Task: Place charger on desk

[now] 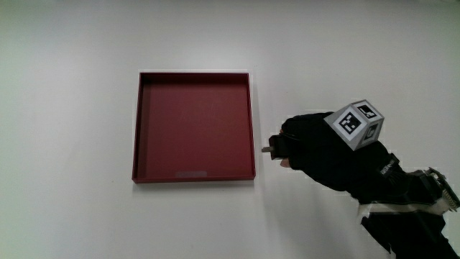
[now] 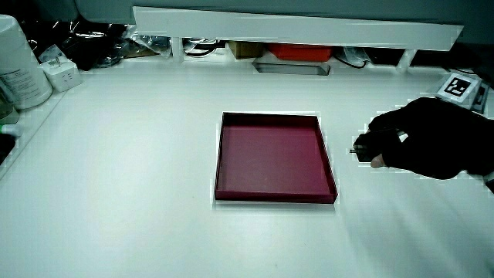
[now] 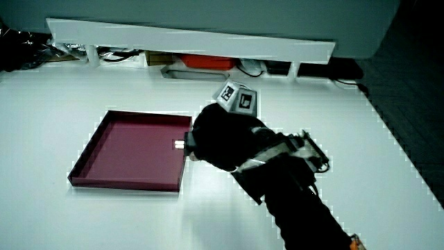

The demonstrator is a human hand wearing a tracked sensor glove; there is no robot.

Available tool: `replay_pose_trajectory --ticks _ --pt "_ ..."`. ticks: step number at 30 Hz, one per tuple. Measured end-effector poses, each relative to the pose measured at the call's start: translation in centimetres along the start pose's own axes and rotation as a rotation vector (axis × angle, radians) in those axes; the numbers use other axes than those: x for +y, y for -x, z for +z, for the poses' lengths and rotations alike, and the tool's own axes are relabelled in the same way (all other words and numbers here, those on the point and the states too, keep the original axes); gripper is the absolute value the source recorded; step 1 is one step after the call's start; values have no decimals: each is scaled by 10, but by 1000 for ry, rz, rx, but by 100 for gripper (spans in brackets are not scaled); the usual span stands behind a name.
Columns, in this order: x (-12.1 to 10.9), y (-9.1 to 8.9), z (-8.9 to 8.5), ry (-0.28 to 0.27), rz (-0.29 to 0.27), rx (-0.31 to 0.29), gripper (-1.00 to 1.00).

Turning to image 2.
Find person's right hand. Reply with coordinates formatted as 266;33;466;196
365;71;494;181

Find black charger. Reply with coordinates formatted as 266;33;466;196
349;131;400;164

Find white desk shelf riser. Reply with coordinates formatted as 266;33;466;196
132;5;465;73

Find white desk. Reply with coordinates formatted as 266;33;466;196
0;56;494;278

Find red box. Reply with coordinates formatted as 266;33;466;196
266;42;334;63

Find maroon shallow tray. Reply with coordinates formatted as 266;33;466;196
214;111;339;205

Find brown cardboard box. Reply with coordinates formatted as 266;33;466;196
226;40;266;60

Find clear plastic bag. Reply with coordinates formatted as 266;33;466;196
123;24;172;58

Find black plastic bag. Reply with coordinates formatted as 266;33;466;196
21;18;130;72

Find white plug adapter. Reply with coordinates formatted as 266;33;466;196
39;56;83;93

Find white cylindrical wipes canister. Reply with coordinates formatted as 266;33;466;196
0;14;53;110

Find black cable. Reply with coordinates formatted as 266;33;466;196
333;53;368;70

